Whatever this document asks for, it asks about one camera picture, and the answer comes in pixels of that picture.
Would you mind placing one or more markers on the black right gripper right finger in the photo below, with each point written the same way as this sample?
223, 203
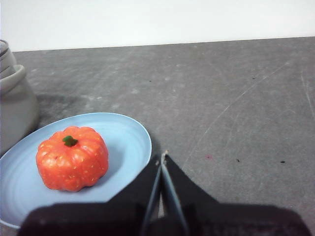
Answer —
221, 221

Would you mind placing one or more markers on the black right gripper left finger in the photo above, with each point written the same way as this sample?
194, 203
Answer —
98, 218

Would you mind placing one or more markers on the orange toy pumpkin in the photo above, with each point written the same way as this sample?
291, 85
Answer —
71, 164

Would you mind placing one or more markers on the blue round plate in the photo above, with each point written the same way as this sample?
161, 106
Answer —
123, 159

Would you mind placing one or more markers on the pale green electric steamer pot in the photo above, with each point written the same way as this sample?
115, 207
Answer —
14, 115

